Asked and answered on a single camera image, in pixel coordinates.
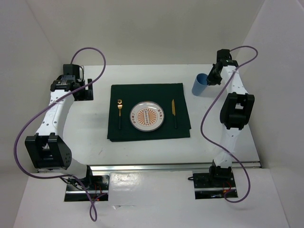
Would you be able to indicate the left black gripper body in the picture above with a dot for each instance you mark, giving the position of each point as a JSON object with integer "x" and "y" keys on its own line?
{"x": 81, "y": 96}

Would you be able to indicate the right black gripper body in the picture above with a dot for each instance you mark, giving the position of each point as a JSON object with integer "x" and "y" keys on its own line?
{"x": 213, "y": 77}

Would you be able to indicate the gold fork black handle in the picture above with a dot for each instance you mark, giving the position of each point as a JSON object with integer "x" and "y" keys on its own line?
{"x": 119, "y": 106}

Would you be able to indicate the blue plastic cup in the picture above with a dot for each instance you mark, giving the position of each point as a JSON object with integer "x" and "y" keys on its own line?
{"x": 200, "y": 84}

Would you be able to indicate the dark green cloth placemat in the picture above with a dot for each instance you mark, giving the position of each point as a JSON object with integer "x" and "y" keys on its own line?
{"x": 161, "y": 94}

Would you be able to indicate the round plate orange sunburst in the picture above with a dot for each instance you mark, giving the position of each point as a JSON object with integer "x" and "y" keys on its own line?
{"x": 147, "y": 116}

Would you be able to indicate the gold knife black handle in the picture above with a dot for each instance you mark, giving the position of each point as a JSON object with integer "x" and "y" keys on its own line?
{"x": 174, "y": 113}

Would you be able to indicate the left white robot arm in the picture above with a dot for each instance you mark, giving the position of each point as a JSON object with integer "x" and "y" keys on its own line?
{"x": 46, "y": 148}

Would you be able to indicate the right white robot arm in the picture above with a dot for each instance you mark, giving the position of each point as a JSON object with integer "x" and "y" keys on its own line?
{"x": 235, "y": 112}

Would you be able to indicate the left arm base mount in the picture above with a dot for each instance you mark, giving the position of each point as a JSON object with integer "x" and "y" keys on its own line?
{"x": 96, "y": 186}

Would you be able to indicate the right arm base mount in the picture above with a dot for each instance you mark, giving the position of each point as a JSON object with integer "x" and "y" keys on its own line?
{"x": 206, "y": 187}

